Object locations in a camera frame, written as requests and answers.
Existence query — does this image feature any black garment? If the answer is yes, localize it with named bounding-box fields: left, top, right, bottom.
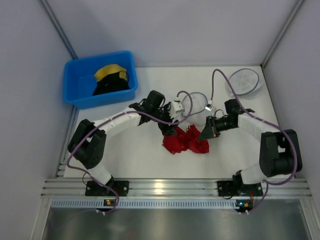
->
left=92, top=71, right=130, bottom=96

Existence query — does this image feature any aluminium frame rail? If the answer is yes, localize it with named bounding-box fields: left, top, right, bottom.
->
left=40, top=178, right=312, bottom=199

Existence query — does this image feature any yellow garment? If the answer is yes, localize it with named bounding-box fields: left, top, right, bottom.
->
left=93, top=64, right=128, bottom=82

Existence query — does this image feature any blue plastic bin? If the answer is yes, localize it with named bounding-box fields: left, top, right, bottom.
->
left=63, top=50, right=138, bottom=109

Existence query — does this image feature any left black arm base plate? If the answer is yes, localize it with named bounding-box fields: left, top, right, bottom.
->
left=85, top=180, right=129, bottom=197

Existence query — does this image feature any slotted grey cable duct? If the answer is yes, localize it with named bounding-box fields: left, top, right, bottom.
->
left=51, top=198, right=252, bottom=209

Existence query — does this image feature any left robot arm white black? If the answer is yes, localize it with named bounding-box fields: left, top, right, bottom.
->
left=67, top=90, right=185, bottom=187

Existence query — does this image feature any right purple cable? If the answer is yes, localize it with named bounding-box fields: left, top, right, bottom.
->
left=211, top=68, right=301, bottom=215

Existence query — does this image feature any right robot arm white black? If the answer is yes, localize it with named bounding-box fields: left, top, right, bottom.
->
left=197, top=99, right=303, bottom=190

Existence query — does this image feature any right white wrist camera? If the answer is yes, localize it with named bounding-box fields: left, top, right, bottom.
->
left=204, top=100, right=215, bottom=113

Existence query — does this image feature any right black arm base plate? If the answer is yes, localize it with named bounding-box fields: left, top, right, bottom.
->
left=217, top=180, right=264, bottom=197

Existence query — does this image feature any red lace bra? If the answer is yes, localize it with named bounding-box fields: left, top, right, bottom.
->
left=162, top=124, right=210, bottom=155

